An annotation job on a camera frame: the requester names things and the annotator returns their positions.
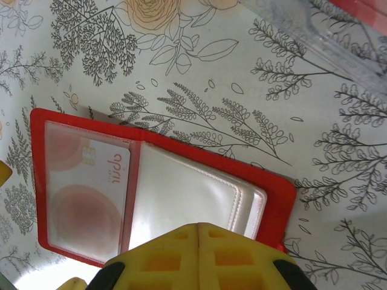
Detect clear acrylic card stand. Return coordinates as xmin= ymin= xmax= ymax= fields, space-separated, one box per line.
xmin=241 ymin=0 xmax=387 ymax=95

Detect white card with red circles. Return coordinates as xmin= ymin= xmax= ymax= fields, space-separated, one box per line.
xmin=331 ymin=0 xmax=387 ymax=30
xmin=50 ymin=135 xmax=131 ymax=251

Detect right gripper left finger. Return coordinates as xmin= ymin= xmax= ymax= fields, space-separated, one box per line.
xmin=89 ymin=222 xmax=200 ymax=290

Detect red card holder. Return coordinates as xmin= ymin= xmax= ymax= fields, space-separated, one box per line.
xmin=29 ymin=107 xmax=299 ymax=269

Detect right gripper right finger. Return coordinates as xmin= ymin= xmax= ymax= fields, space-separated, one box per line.
xmin=198 ymin=222 xmax=317 ymax=290

